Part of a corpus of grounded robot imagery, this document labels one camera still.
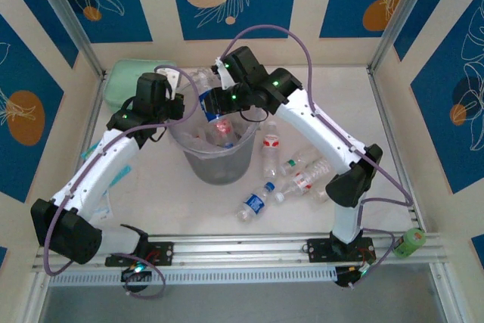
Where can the red cap plastic bottle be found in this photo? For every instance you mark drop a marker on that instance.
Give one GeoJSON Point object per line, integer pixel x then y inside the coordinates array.
{"type": "Point", "coordinates": [223, 127]}

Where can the clear plastic bin liner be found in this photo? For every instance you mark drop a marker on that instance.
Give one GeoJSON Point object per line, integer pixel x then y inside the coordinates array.
{"type": "Point", "coordinates": [247, 132]}

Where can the red white label bottle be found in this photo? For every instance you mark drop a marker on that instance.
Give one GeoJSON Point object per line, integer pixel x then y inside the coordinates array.
{"type": "Point", "coordinates": [271, 143]}

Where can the grey mesh bin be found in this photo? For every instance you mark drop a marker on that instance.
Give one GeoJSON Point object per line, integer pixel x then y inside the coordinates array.
{"type": "Point", "coordinates": [219, 171]}

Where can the green cap clear bottle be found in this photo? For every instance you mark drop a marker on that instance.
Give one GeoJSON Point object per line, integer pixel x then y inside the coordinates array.
{"type": "Point", "coordinates": [298, 160]}

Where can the orange label white cap bottle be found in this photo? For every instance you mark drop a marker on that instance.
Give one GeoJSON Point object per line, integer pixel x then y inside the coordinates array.
{"type": "Point", "coordinates": [302, 181]}

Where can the blue cap blue label bottle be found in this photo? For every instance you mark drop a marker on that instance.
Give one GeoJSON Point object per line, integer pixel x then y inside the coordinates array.
{"type": "Point", "coordinates": [254, 202]}

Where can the clear plastic bottle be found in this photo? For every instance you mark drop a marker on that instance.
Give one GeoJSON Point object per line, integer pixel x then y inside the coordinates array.
{"type": "Point", "coordinates": [320, 195]}

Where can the mint green zip pouch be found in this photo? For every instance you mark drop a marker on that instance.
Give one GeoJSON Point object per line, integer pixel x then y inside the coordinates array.
{"type": "Point", "coordinates": [121, 84]}

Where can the white teal printed packet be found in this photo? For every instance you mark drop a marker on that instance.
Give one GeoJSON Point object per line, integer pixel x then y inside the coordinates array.
{"type": "Point", "coordinates": [104, 212]}

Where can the green tape roll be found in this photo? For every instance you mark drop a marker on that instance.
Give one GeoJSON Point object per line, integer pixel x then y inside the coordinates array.
{"type": "Point", "coordinates": [410, 241]}

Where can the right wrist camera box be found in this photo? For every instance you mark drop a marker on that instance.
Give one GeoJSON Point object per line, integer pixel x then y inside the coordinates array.
{"type": "Point", "coordinates": [226, 78]}

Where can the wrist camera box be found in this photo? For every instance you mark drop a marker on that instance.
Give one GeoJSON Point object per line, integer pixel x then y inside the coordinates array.
{"type": "Point", "coordinates": [226, 78]}
{"type": "Point", "coordinates": [170, 75]}

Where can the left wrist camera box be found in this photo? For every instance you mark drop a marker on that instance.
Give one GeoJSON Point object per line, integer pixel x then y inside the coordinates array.
{"type": "Point", "coordinates": [170, 75]}

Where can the aluminium frame post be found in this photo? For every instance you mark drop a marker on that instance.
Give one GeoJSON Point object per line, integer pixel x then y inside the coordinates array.
{"type": "Point", "coordinates": [68, 20]}
{"type": "Point", "coordinates": [402, 16]}

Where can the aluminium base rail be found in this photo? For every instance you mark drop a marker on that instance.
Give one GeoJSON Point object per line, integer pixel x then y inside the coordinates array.
{"type": "Point", "coordinates": [234, 251]}

